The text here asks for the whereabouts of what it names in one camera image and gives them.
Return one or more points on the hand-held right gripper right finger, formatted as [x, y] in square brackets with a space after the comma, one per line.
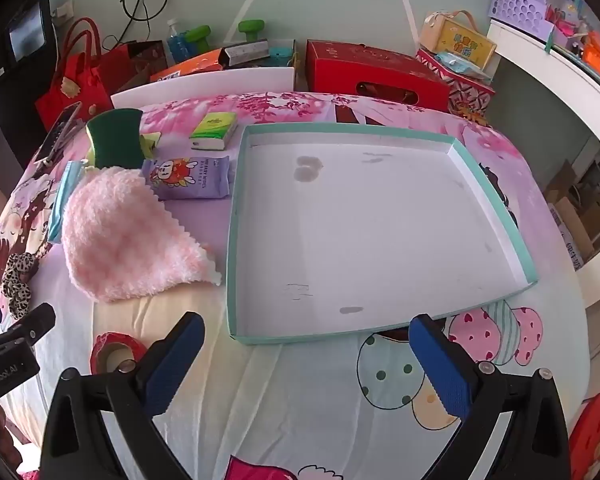
[440, 367]

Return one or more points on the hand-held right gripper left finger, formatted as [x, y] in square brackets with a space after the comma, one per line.
[177, 360]

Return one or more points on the leopard print scrunchie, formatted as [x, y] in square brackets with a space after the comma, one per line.
[17, 280]

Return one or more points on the pink fluffy towel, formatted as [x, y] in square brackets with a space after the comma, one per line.
[120, 235]

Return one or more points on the shallow teal-rimmed white tray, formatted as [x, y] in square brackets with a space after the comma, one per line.
[370, 230]

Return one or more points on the purple wet wipes pack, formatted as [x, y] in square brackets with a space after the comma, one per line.
[195, 180]

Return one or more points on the green and yellow sponge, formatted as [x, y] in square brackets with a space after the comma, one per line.
[115, 135]

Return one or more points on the small green tissue pack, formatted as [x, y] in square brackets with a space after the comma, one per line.
[151, 142]

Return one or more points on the red tape roll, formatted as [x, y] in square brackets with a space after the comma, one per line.
[100, 355]

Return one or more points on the printed cartoon bedsheet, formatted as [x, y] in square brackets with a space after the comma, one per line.
[330, 410]

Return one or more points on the smartphone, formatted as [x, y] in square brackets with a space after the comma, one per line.
[55, 135]

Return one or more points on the cardboard boxes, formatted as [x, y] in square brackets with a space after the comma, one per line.
[570, 215]

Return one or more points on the black cabinet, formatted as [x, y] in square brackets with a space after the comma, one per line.
[10, 95]

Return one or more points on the red gift bag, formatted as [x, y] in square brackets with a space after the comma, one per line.
[75, 90]

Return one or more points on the red and white patterned box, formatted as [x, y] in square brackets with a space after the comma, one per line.
[467, 95]

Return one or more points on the white storage box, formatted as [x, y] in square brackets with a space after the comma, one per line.
[205, 85]

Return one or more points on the dark red paper bag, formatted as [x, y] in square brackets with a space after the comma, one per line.
[130, 65]

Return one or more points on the black monitor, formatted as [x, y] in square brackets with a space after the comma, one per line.
[27, 35]

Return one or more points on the orange package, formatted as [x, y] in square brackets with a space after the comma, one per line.
[195, 65]

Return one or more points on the red cardboard box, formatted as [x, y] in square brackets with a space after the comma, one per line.
[370, 72]

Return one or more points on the light blue wipes pack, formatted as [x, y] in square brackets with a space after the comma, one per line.
[460, 62]

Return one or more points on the silver box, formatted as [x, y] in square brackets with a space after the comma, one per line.
[245, 52]

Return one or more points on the blue water bottle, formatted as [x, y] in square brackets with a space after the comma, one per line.
[177, 45]

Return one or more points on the white shelf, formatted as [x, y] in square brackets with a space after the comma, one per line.
[555, 70]

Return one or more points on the small teal object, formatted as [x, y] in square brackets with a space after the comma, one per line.
[281, 53]

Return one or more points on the white wall socket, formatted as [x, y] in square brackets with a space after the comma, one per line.
[62, 10]

